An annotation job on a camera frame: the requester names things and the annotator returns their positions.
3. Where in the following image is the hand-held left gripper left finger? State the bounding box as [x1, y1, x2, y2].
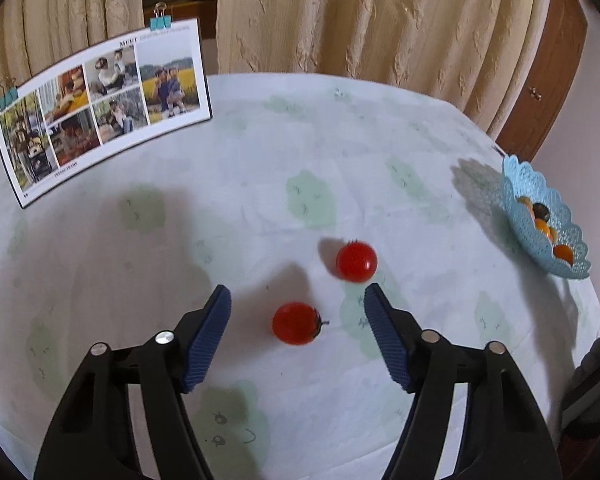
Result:
[32, 284, 232, 480]

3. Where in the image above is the wide beige curtain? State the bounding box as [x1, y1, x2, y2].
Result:
[216, 0, 551, 133]

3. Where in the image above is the teal binder clip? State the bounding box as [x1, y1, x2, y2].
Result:
[150, 3, 172, 31]
[0, 77, 20, 110]

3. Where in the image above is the dark wooden furniture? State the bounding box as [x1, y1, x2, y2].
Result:
[143, 0, 221, 41]

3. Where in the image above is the red tomato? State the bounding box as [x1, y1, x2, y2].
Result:
[272, 301, 330, 346]
[336, 241, 379, 283]

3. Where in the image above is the photo collage board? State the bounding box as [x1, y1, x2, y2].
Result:
[0, 17, 214, 209]

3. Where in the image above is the blue perforated plastic basket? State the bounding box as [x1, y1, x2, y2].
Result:
[501, 154, 592, 279]

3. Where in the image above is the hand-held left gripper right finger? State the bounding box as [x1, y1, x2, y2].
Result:
[363, 282, 565, 480]

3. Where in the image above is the wooden cabinet door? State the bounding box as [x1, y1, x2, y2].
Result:
[495, 0, 588, 163]

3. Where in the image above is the narrow beige curtain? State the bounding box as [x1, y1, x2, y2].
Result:
[0, 0, 146, 163]

